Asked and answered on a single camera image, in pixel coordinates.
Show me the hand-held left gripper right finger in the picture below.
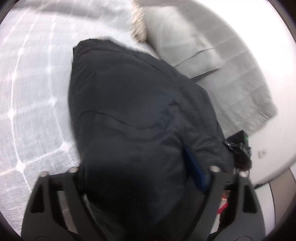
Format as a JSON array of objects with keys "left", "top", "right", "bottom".
[{"left": 185, "top": 147, "right": 265, "bottom": 241}]

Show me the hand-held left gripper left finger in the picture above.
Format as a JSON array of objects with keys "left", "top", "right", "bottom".
[{"left": 21, "top": 168, "right": 97, "bottom": 241}]

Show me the black quilted jacket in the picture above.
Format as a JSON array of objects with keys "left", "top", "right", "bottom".
[{"left": 68, "top": 38, "right": 236, "bottom": 241}]

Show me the red plastic object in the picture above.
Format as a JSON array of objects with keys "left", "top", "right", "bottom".
[{"left": 217, "top": 195, "right": 229, "bottom": 216}]

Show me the grey quilted cover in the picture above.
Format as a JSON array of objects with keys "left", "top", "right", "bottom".
[{"left": 178, "top": 9, "right": 278, "bottom": 137}]

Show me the white grid bed cover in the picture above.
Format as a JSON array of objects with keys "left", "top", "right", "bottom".
[{"left": 0, "top": 0, "right": 158, "bottom": 193}]

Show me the grey pillow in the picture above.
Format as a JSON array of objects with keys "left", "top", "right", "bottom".
[{"left": 142, "top": 6, "right": 226, "bottom": 78}]

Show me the striped beige blanket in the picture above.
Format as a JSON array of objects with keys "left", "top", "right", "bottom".
[{"left": 131, "top": 0, "right": 148, "bottom": 43}]

